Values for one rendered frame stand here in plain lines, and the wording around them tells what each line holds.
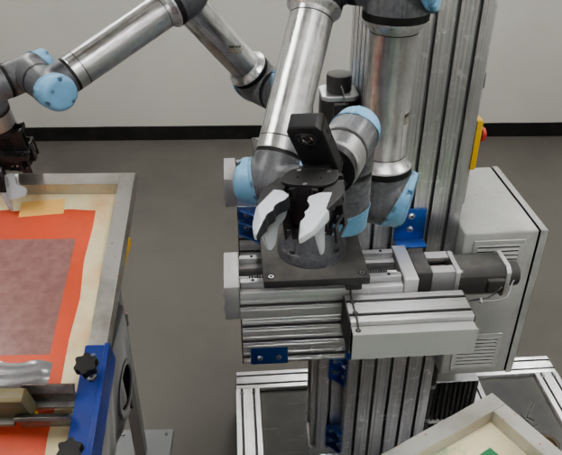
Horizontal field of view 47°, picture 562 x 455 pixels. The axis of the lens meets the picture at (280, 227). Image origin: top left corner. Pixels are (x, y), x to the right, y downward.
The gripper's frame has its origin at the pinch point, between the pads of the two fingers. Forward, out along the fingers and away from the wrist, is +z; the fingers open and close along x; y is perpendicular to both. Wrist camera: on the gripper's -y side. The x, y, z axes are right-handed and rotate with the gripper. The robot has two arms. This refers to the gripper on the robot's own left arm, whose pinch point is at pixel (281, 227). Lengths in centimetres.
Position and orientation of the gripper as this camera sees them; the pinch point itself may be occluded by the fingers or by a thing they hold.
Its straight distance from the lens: 71.1
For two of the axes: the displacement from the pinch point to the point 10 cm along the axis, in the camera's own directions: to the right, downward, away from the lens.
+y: 1.3, 8.6, 4.9
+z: -3.4, 5.0, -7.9
